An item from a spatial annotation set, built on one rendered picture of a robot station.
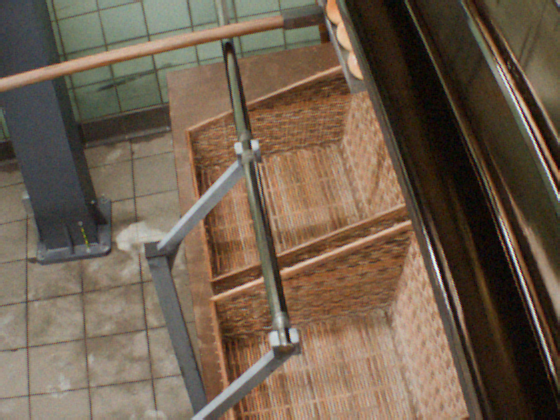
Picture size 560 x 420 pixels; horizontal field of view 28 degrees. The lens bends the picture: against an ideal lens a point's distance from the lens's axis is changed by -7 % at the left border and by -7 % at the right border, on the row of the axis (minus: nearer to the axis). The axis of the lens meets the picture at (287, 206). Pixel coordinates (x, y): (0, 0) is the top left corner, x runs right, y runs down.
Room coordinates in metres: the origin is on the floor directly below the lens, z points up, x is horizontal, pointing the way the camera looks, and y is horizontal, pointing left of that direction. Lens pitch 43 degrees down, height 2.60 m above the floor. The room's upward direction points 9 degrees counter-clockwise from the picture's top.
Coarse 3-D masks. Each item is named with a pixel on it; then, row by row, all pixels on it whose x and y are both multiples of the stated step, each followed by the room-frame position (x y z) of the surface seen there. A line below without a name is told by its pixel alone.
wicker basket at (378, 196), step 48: (288, 96) 2.35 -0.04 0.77; (336, 96) 2.36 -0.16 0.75; (192, 144) 2.29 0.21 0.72; (288, 144) 2.35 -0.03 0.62; (336, 144) 2.36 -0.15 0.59; (384, 144) 2.07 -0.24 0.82; (288, 192) 2.20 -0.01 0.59; (336, 192) 2.18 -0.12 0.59; (384, 192) 1.99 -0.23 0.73; (240, 240) 2.06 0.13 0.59; (336, 240) 1.81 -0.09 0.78; (288, 288) 1.88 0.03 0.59
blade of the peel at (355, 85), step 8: (320, 0) 2.12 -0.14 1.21; (328, 24) 2.03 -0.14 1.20; (336, 32) 2.02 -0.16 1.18; (336, 40) 1.97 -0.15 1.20; (336, 48) 1.95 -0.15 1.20; (344, 56) 1.93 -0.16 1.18; (344, 64) 1.87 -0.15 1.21; (344, 72) 1.87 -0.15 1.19; (352, 80) 1.85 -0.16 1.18; (352, 88) 1.81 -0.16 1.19; (360, 88) 1.81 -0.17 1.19
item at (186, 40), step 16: (192, 32) 2.07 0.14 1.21; (208, 32) 2.06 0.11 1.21; (224, 32) 2.06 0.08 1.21; (240, 32) 2.06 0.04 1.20; (256, 32) 2.06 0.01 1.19; (128, 48) 2.05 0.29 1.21; (144, 48) 2.05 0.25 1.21; (160, 48) 2.05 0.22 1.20; (176, 48) 2.05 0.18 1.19; (64, 64) 2.04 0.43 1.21; (80, 64) 2.04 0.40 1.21; (96, 64) 2.04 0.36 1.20; (112, 64) 2.04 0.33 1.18; (0, 80) 2.04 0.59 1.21; (16, 80) 2.03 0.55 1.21; (32, 80) 2.03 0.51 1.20
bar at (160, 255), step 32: (224, 0) 2.24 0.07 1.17; (224, 64) 1.99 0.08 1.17; (256, 160) 1.67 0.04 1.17; (224, 192) 1.70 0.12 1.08; (256, 192) 1.57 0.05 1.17; (192, 224) 1.69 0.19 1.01; (256, 224) 1.50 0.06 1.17; (160, 256) 1.68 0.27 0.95; (160, 288) 1.68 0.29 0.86; (288, 320) 1.27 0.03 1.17; (192, 352) 1.68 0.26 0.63; (288, 352) 1.21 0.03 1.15; (192, 384) 1.68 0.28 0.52; (256, 384) 1.22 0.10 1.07
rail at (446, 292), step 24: (360, 24) 1.69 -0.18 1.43; (360, 48) 1.61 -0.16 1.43; (384, 96) 1.47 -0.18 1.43; (384, 120) 1.42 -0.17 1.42; (408, 168) 1.29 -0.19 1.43; (408, 192) 1.25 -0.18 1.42; (432, 240) 1.14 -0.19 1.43; (432, 264) 1.10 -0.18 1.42; (456, 312) 1.00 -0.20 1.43; (456, 336) 0.96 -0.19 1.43; (480, 384) 0.87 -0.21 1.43; (480, 408) 0.83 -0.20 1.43
